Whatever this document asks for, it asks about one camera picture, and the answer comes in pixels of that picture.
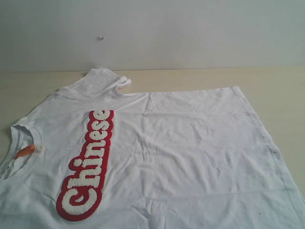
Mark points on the white t-shirt red lettering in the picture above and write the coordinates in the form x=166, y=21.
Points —
x=90, y=157

